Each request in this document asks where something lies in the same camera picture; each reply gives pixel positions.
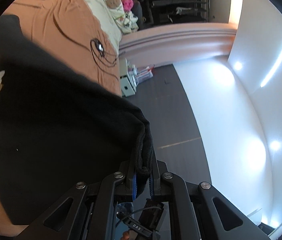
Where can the pink curtain right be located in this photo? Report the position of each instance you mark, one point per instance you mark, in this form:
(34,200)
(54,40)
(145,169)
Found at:
(168,44)

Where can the black bear print t-shirt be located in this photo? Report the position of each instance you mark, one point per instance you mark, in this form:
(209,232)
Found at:
(58,128)

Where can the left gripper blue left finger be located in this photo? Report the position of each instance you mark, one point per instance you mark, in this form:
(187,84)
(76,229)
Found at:
(134,186)

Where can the brown bed sheet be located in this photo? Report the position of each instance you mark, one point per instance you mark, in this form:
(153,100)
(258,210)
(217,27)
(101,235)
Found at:
(44,22)

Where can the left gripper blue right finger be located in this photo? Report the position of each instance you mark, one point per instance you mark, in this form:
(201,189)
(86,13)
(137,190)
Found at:
(152,184)

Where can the white patterned cloth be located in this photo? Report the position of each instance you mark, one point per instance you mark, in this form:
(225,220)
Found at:
(128,23)

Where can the black charger with cables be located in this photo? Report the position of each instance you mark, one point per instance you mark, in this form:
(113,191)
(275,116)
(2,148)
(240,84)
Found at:
(98,52)

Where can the white bedside drawer cabinet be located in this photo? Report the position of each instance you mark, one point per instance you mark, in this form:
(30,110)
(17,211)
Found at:
(128,74)

